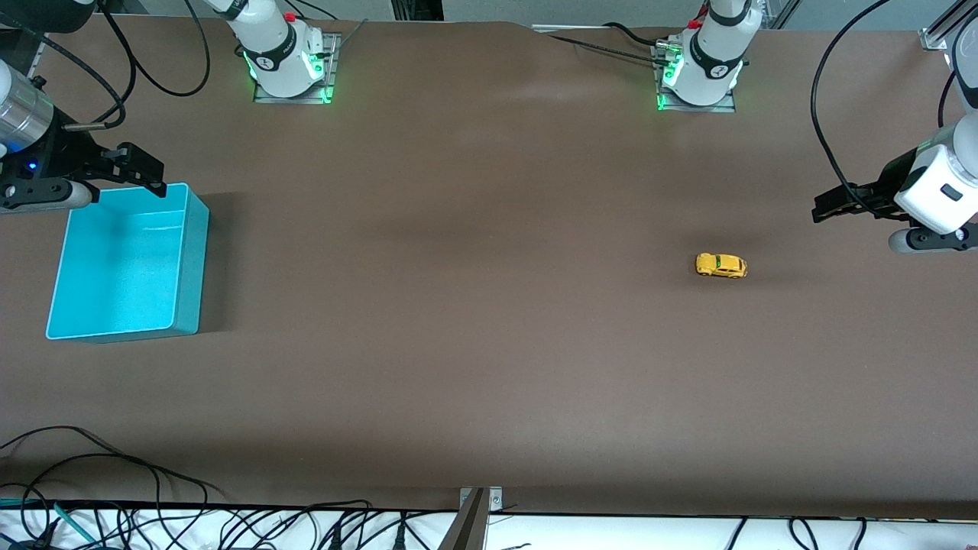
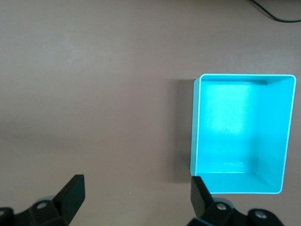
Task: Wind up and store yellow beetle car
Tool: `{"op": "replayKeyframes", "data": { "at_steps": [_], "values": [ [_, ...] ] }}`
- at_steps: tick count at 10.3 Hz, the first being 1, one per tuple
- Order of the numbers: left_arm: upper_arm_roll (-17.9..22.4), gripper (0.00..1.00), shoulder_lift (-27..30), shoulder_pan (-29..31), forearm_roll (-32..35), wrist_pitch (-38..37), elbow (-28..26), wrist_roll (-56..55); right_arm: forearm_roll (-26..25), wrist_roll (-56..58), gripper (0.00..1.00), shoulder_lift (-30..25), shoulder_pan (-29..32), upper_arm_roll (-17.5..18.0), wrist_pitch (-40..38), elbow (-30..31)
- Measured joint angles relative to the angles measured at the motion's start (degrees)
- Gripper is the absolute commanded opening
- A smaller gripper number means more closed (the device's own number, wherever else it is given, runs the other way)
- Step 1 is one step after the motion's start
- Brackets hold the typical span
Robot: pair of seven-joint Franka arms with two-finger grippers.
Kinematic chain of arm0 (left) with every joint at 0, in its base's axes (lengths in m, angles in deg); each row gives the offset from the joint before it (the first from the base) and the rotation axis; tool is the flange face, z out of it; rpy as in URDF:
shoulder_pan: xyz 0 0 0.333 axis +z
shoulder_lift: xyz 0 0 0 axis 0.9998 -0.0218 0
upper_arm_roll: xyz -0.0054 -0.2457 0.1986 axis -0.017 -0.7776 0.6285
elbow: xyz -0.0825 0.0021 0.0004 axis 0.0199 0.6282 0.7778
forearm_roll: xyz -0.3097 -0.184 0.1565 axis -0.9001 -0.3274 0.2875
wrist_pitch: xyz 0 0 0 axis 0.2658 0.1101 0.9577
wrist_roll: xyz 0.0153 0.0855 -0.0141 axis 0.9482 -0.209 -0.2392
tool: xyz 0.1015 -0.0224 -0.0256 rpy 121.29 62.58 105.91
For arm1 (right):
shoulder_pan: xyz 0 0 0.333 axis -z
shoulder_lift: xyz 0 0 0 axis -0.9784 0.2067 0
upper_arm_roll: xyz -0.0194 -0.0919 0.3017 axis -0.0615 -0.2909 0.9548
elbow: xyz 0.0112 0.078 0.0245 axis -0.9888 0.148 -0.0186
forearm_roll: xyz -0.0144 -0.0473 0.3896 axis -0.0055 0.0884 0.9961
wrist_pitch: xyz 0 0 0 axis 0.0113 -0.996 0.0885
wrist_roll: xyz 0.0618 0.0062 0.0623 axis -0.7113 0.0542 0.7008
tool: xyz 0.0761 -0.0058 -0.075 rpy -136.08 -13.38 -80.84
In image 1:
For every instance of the dark aluminium frame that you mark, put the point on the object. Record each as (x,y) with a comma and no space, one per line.
(23,53)

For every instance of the silver edge strip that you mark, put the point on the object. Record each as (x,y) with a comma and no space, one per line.
(588,28)

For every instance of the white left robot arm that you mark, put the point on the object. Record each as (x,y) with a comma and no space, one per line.
(714,53)

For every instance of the silver metal bracket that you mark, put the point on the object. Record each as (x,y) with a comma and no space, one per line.
(495,498)

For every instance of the yellow beetle toy car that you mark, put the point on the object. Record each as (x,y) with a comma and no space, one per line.
(720,264)

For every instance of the grey metal post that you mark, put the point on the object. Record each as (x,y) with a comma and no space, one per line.
(466,527)

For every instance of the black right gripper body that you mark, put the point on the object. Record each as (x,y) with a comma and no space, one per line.
(63,156)

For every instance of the aluminium frame rail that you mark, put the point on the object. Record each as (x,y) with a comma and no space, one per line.
(947,23)
(779,11)

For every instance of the turquoise plastic bin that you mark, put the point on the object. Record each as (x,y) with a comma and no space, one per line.
(122,267)

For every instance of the black box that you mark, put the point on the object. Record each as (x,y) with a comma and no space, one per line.
(416,9)

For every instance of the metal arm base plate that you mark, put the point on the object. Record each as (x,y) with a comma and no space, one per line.
(267,99)
(718,110)

